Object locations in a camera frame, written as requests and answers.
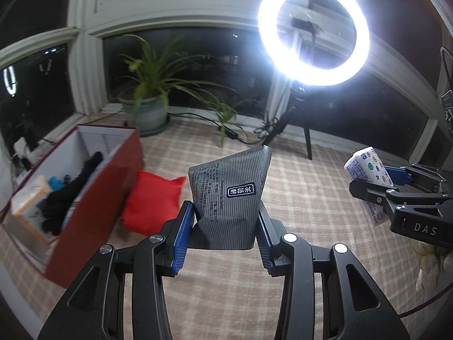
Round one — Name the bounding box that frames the red cushion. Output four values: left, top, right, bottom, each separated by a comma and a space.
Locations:
121, 170, 187, 236

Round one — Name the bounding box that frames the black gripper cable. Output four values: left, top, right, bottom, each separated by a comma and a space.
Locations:
396, 280, 453, 322

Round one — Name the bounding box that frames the person's right hand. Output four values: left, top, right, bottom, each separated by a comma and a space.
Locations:
416, 243, 453, 284

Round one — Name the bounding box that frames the white cable bundle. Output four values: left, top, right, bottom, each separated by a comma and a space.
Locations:
253, 116, 281, 137

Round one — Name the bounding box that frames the black knitted glove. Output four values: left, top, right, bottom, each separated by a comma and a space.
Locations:
37, 152, 104, 237

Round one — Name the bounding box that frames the black floor cable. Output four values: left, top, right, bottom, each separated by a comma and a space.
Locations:
166, 111, 262, 143

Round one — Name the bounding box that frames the small green plant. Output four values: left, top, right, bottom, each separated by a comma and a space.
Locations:
198, 95, 255, 147

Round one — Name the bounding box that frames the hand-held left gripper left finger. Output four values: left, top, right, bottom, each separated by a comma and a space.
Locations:
37, 201, 196, 340

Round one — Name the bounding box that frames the ring light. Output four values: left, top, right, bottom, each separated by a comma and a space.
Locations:
257, 0, 370, 86

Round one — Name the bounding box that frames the orange edged tissue packet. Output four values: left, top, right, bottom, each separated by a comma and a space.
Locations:
10, 175, 59, 245

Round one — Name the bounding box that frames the grey striped packet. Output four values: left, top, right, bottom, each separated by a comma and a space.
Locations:
187, 145, 273, 250

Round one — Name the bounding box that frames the red cardboard box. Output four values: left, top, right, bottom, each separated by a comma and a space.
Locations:
0, 125, 145, 288

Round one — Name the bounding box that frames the large potted green plant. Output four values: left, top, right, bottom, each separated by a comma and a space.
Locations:
118, 33, 227, 138

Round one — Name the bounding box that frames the white window frame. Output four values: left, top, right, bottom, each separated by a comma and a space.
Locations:
0, 0, 453, 171

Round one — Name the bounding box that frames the black tripod stand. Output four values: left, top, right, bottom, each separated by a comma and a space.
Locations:
264, 81, 314, 161

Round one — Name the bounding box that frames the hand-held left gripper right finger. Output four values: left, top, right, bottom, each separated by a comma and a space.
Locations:
258, 201, 411, 340

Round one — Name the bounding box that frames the white soft tissue pack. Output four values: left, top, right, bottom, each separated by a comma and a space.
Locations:
344, 147, 394, 226

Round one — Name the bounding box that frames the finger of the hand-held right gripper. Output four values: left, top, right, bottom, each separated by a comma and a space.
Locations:
349, 179, 407, 220
384, 164, 443, 189

